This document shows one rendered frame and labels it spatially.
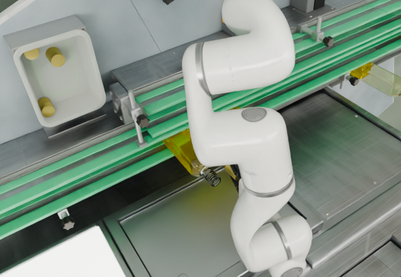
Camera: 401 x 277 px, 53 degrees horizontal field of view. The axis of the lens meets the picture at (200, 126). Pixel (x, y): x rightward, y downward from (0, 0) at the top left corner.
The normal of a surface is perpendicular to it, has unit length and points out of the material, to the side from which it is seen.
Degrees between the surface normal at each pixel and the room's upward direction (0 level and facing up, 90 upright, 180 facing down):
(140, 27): 0
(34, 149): 90
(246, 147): 46
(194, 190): 89
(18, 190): 90
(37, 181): 90
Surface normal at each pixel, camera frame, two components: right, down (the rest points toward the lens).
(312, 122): -0.07, -0.75
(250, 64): -0.19, 0.31
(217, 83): -0.10, 0.70
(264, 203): -0.33, 0.60
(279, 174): 0.46, 0.42
